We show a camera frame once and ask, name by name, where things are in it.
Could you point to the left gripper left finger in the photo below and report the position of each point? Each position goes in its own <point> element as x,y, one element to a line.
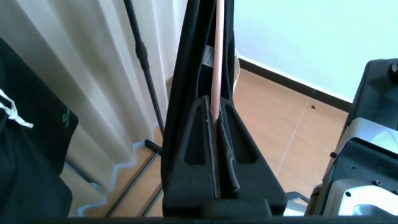
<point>189,183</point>

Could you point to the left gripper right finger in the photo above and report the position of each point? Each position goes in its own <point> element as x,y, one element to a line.
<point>258,183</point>

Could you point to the black garment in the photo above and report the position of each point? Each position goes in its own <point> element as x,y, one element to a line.
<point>186,62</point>

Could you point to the pink clothes hanger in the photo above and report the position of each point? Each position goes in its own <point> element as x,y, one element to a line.
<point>217,62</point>

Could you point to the black shorts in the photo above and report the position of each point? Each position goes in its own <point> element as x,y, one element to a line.
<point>28,155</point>

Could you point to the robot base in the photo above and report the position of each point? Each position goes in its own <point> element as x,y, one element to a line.
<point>367,161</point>

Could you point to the white laundry basket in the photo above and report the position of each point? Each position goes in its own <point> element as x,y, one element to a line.
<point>237,71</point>

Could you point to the black clothes rack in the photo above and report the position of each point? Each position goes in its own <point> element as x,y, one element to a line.
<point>143,59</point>

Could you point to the beige curtain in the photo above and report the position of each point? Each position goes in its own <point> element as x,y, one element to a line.
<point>93,77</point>

